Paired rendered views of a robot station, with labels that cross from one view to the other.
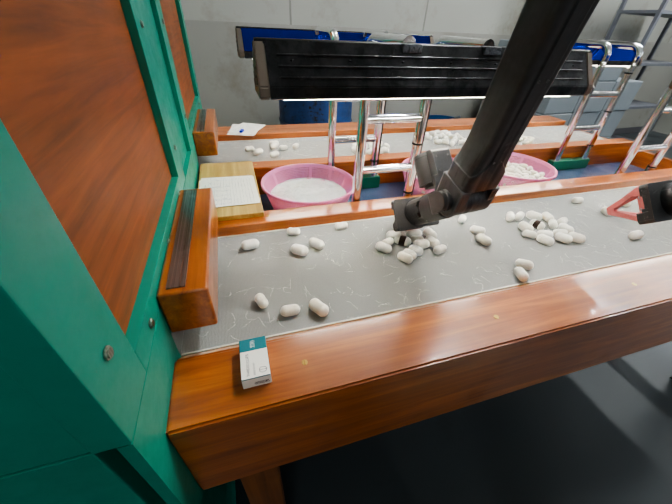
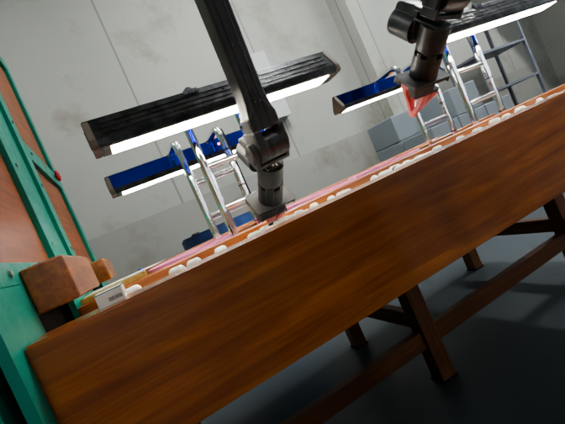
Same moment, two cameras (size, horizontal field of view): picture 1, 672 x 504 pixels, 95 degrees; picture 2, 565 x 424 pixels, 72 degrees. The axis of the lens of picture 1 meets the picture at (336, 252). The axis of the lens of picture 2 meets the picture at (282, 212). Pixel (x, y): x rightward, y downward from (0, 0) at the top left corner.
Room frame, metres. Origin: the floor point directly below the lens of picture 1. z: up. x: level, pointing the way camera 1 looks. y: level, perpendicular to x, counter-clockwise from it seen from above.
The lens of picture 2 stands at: (-0.32, -0.14, 0.80)
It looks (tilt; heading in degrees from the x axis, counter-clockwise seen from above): 2 degrees down; 358
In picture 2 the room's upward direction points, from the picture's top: 24 degrees counter-clockwise
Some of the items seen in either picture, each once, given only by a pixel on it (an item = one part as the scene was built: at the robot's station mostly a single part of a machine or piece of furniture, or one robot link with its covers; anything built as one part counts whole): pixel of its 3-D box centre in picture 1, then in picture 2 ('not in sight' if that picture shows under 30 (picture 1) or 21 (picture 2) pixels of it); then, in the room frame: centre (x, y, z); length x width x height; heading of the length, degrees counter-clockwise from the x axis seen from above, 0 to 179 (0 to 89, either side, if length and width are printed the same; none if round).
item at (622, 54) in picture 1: (579, 53); (389, 85); (1.45, -0.90, 1.08); 0.62 x 0.08 x 0.07; 109
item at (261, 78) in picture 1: (442, 70); (223, 97); (0.61, -0.16, 1.08); 0.62 x 0.08 x 0.07; 109
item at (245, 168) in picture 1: (228, 186); (118, 283); (0.75, 0.29, 0.77); 0.33 x 0.15 x 0.01; 19
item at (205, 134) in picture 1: (206, 129); (101, 271); (1.05, 0.45, 0.83); 0.30 x 0.06 x 0.07; 19
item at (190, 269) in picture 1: (195, 245); (67, 279); (0.41, 0.23, 0.83); 0.30 x 0.06 x 0.07; 19
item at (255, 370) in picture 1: (254, 361); (111, 295); (0.23, 0.10, 0.77); 0.06 x 0.04 x 0.02; 19
